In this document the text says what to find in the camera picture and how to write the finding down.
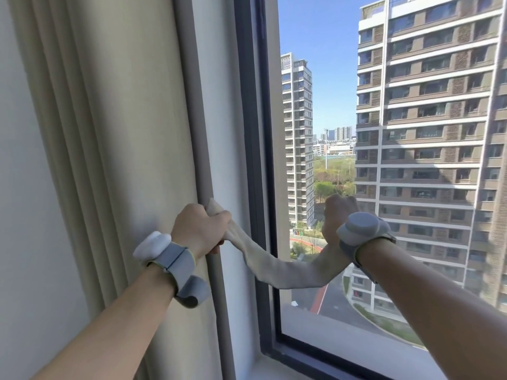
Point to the person's right hand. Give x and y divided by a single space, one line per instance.
336 217

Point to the person's left hand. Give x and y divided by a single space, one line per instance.
195 229

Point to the person's left fingers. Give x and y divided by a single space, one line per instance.
220 230

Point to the person's right fingers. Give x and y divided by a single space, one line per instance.
341 198

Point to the beige fabric curtain tieback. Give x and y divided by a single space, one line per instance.
277 269

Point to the person's right forearm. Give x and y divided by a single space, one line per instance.
439 308

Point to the person's left forearm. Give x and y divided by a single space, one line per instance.
119 328

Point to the green park trees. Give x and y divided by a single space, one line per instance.
332 174

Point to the grey right wrist tracker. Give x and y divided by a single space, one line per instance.
362 229

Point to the grey white left wrist tracker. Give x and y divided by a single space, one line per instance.
174 265

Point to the slim grey tower building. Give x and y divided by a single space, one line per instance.
297 142

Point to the large brown apartment building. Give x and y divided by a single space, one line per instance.
431 134

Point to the beige pleated curtain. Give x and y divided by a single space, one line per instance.
119 134

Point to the dark grey window frame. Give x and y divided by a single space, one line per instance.
253 134

